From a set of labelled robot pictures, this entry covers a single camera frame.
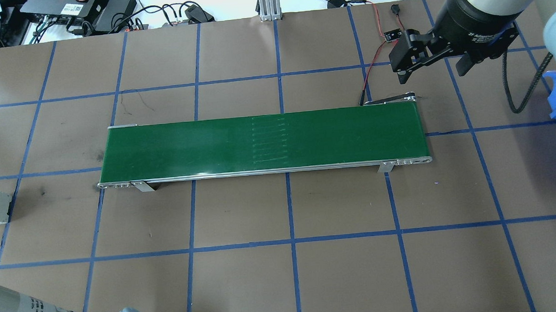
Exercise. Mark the green belt conveyor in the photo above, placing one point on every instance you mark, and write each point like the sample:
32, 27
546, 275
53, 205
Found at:
258, 142

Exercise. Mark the aluminium profile post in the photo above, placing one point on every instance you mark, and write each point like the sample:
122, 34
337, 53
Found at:
268, 2

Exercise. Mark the small black controller board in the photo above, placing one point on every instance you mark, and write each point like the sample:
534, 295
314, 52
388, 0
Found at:
392, 35

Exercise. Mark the flat black device box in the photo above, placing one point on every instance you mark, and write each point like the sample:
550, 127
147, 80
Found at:
56, 8

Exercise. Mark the large black power brick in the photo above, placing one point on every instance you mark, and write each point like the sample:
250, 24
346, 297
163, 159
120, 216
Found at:
114, 11

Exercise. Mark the black plug adapter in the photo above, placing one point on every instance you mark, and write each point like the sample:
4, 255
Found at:
197, 14

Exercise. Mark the small black power box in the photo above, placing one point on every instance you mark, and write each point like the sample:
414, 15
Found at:
336, 2

